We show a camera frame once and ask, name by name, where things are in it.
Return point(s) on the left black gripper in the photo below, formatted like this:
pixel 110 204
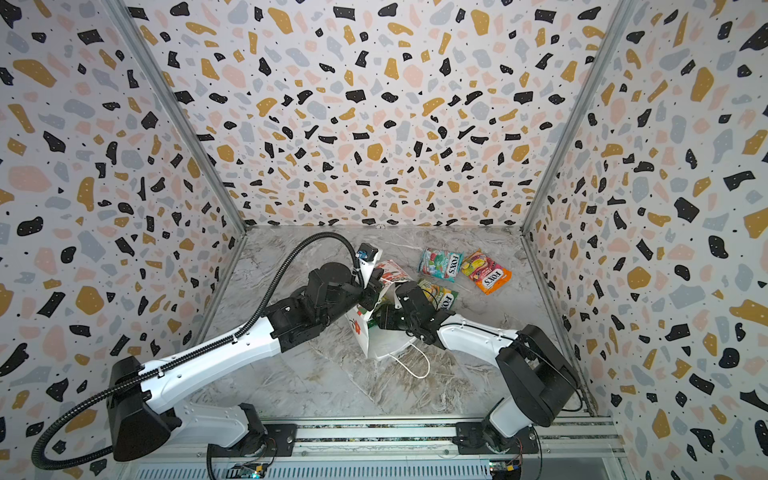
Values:
pixel 371 290

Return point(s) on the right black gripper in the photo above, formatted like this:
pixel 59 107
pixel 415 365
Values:
pixel 398 306

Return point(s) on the green Fox's spring tea packet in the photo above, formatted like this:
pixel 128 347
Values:
pixel 441 297

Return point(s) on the white paper gift bag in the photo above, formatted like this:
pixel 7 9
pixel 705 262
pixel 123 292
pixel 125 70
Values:
pixel 366 325

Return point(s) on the teal Fox's candy packet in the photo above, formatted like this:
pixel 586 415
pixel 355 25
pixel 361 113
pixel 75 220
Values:
pixel 440 264

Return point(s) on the orange Fox's fruits candy packet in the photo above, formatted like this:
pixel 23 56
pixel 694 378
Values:
pixel 488 275

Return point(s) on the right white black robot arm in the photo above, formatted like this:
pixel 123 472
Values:
pixel 539 379

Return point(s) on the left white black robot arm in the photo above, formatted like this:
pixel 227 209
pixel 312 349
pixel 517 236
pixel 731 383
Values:
pixel 156 412

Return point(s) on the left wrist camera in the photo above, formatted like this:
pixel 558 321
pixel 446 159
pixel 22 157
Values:
pixel 368 257

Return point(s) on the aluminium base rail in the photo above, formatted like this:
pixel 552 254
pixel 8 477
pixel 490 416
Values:
pixel 573 447

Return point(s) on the left metal corner post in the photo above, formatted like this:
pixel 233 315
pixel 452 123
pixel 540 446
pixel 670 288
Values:
pixel 123 22

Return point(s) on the metal corner post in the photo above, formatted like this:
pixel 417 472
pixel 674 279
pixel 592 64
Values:
pixel 616 26
pixel 123 22

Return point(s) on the right metal corner post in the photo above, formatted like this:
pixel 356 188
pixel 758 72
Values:
pixel 616 26

